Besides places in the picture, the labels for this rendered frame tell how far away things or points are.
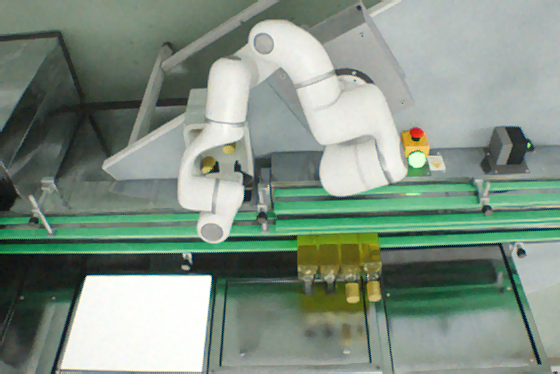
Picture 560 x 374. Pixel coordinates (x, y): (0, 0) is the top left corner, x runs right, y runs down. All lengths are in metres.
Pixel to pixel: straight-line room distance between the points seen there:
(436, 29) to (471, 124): 0.34
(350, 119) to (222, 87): 0.26
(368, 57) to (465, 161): 0.50
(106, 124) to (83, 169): 0.27
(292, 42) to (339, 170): 0.26
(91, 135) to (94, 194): 0.62
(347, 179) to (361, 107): 0.14
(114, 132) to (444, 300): 1.44
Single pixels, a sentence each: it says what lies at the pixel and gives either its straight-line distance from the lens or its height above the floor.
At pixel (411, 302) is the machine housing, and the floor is 1.08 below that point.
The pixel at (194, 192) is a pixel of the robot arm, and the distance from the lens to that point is 1.10.
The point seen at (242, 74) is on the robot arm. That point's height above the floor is 1.02.
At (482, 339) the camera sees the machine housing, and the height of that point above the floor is 1.22.
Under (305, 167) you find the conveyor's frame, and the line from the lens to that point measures 1.47.
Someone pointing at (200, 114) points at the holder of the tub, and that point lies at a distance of 1.40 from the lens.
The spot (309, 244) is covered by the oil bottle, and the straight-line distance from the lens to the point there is 1.44.
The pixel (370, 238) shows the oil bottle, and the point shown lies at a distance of 1.46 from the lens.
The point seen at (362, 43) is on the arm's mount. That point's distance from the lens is 1.19.
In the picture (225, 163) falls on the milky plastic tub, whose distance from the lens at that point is 1.53.
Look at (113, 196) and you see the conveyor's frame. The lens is 1.64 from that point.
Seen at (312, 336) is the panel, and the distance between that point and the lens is 1.47.
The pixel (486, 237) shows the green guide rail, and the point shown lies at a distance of 1.62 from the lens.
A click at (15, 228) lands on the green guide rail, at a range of 1.72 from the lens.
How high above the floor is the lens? 1.87
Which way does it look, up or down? 44 degrees down
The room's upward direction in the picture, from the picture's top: 180 degrees counter-clockwise
